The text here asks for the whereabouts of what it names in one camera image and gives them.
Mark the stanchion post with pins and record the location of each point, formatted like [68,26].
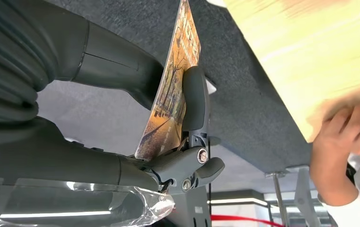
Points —
[278,200]

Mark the red barrier belt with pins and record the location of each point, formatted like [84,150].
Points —
[245,219]

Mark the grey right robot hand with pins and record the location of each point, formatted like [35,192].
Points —
[57,163]

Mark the grey metal stand leg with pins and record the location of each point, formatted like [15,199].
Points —
[306,200]

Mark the person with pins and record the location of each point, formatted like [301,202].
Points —
[355,213]

